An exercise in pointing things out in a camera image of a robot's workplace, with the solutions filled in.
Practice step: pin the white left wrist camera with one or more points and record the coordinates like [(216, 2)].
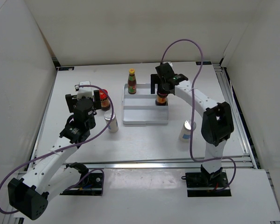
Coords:
[(82, 91)]

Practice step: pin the right black corner bracket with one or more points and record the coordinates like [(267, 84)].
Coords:
[(204, 63)]

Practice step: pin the white shaker bottle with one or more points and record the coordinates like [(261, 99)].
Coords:
[(185, 131), (111, 119)]

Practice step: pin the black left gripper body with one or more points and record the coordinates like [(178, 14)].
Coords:
[(92, 123)]

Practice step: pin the left white shaker bottle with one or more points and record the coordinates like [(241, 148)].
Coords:
[(111, 119)]

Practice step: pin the tall sauce bottle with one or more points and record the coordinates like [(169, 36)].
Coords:
[(131, 84)]

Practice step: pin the aluminium right rail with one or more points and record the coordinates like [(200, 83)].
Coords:
[(239, 129)]

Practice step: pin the right white shaker bottle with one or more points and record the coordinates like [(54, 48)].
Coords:
[(185, 131)]

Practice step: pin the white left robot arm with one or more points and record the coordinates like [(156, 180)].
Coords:
[(31, 194)]

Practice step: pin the red-lid sauce jar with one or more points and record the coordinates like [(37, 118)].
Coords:
[(105, 102), (161, 99)]

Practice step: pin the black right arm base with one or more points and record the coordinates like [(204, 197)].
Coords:
[(197, 186)]

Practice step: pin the aluminium rail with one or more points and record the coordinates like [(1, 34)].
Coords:
[(239, 129), (243, 161)]

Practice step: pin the left black corner bracket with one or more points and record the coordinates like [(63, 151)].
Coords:
[(65, 68)]

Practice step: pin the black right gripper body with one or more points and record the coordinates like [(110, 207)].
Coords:
[(160, 87)]

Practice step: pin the black corner bracket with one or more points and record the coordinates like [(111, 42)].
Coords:
[(204, 63), (65, 68)]

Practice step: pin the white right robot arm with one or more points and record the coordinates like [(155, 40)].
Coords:
[(217, 123)]

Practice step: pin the aluminium front rail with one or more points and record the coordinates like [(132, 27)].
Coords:
[(243, 161)]

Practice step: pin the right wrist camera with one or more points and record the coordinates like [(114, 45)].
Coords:
[(164, 71)]

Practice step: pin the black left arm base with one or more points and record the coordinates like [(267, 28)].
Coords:
[(92, 185)]

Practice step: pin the white tiered organizer tray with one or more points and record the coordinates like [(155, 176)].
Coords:
[(140, 108)]

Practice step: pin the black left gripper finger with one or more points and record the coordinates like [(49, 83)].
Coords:
[(71, 101), (97, 101)]

